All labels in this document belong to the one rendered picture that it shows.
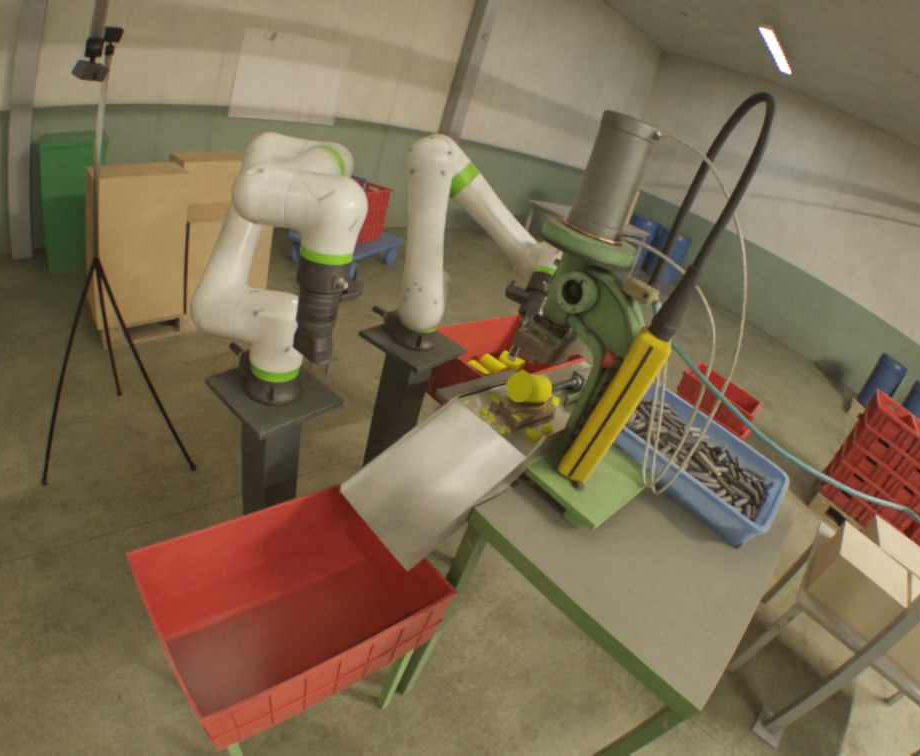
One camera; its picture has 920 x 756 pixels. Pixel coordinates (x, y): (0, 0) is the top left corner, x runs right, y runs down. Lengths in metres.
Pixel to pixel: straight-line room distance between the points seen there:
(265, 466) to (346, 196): 0.78
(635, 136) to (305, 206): 0.63
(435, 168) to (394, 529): 0.84
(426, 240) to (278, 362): 0.48
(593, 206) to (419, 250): 0.48
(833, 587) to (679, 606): 1.19
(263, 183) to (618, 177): 0.66
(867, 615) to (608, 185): 1.87
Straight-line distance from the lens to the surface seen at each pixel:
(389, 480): 1.13
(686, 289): 0.94
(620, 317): 1.04
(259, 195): 0.82
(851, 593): 2.19
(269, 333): 1.12
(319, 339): 0.90
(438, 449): 1.14
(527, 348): 1.10
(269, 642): 1.23
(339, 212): 0.79
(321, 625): 1.26
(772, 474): 1.61
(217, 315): 1.15
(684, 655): 1.01
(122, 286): 3.13
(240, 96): 5.18
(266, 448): 1.28
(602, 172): 1.03
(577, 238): 0.99
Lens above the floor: 1.64
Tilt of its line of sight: 30 degrees down
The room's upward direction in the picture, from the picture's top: 18 degrees clockwise
